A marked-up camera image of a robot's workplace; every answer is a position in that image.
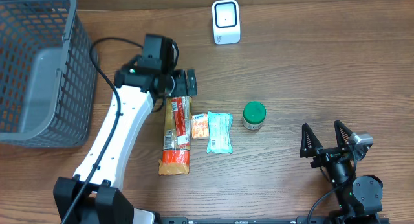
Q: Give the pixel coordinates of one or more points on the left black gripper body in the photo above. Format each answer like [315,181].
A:
[189,82]

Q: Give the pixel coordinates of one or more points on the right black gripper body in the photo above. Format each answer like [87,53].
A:
[330,156]

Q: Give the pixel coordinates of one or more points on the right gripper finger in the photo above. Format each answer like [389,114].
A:
[310,145]
[342,133]

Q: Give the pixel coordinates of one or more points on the small orange tissue pack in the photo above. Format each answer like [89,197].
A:
[199,126]

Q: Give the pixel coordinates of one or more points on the teal wet wipes pack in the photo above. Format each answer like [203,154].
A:
[219,125]

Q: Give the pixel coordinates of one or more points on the green lid jar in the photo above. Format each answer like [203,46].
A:
[254,114]

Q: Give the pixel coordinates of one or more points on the red cracker sleeve package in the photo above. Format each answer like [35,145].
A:
[177,137]

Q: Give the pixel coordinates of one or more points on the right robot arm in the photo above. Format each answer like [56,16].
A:
[359,198]

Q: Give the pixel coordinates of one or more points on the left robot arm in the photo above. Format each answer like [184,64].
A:
[94,193]

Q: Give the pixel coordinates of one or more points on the white barcode scanner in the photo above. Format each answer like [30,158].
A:
[226,22]

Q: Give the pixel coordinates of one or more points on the grey plastic mesh basket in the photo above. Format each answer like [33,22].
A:
[47,74]

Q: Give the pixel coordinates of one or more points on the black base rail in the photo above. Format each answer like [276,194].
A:
[297,220]

